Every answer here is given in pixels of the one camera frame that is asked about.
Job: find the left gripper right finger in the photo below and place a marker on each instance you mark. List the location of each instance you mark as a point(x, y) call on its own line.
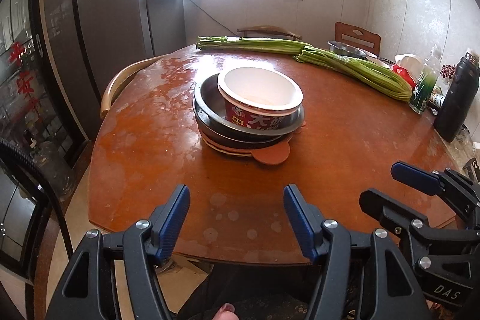
point(372, 264)

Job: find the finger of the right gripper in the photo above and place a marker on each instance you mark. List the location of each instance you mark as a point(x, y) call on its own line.
point(459, 192)
point(396, 218)

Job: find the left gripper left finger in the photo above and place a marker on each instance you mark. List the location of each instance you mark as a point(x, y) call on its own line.
point(87, 288)

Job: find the shallow steel plate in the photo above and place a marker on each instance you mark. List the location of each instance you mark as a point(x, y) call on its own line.
point(228, 140)

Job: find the red instant noodle bowl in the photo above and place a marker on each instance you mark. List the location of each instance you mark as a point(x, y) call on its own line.
point(258, 98)

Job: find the deep steel bowl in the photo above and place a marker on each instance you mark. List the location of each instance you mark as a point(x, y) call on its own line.
point(209, 104)

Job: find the left hand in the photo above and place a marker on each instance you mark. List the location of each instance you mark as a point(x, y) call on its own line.
point(226, 312)

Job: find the black thermos bottle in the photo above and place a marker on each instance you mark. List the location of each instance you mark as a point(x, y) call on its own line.
point(459, 98)

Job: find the small condiment jar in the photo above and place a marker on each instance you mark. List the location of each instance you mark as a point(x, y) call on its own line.
point(436, 100)

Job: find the green label plastic bottle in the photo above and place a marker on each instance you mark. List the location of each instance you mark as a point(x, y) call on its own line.
point(426, 82)

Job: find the red white package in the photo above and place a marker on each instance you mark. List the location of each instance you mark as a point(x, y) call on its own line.
point(409, 67)

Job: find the celery bunch near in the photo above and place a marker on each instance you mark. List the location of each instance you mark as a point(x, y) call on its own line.
point(377, 77)

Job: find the celery bunch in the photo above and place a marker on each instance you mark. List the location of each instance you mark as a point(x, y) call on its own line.
point(261, 44)
point(377, 77)

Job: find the pink flower silicone mat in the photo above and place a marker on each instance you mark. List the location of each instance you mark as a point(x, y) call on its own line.
point(274, 155)

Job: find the brown wooden chair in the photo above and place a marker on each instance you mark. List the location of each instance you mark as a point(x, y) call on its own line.
point(357, 37)

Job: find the steel bowl at table edge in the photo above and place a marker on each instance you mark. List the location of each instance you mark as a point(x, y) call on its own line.
point(346, 50)

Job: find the light wooden chair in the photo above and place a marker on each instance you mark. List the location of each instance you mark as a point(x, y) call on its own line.
point(119, 82)

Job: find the curved back wooden chair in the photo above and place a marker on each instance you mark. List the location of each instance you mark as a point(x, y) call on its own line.
point(269, 30)

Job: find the celery bunch far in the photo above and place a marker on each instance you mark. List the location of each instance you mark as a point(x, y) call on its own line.
point(261, 44)

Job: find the dark grey refrigerator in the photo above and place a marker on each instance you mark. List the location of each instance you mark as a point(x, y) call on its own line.
point(89, 41)

